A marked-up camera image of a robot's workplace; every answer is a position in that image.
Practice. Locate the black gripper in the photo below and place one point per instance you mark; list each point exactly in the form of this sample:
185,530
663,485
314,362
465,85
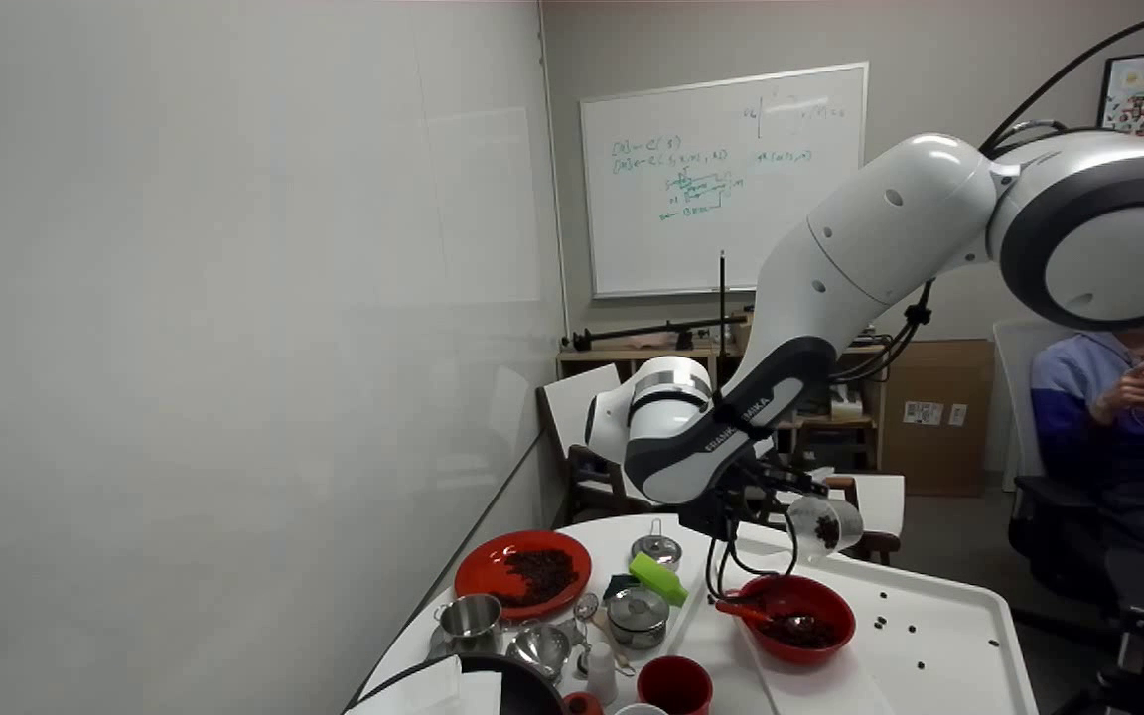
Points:
754,498

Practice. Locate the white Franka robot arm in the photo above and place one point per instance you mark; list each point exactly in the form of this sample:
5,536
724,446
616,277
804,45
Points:
864,252

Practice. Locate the red bowl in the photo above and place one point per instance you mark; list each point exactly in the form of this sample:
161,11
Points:
815,607

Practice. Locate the small steel bowl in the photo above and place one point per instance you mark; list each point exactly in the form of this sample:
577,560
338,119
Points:
541,644

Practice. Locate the red spoon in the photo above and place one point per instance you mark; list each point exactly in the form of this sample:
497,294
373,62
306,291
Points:
757,615

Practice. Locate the large cardboard box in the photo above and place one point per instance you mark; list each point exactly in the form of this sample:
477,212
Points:
938,419

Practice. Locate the white serving tray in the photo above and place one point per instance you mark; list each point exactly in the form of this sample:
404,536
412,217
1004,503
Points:
930,636

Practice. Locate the clear glass jar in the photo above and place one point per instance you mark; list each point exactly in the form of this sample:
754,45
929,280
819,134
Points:
637,618

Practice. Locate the red cup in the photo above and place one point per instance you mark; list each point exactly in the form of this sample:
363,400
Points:
675,685

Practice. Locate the black tripod pole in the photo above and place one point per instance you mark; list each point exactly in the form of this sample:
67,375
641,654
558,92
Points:
652,326

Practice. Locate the wooden shelf unit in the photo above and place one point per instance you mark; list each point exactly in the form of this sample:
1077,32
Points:
596,356

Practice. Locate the small white bottle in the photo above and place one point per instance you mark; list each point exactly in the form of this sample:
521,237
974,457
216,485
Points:
596,677

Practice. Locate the black office chair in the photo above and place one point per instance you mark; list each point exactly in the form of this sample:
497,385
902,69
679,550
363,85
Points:
1064,558

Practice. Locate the red plate with dark food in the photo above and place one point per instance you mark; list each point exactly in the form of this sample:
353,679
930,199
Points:
517,572

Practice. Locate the small orange-red toy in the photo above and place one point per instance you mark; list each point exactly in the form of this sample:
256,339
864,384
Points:
587,703

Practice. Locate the black frying pan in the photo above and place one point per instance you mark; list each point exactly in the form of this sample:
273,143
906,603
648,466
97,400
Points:
528,679

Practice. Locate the seated person in blue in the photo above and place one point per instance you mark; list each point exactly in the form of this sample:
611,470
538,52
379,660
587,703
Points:
1130,440

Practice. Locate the steel cup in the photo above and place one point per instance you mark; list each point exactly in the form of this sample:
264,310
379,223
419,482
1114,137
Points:
469,618

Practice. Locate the whiteboard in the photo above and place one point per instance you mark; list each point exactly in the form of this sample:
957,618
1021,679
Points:
693,182

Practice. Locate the white cloth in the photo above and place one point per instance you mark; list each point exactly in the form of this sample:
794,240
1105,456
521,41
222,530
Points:
434,693

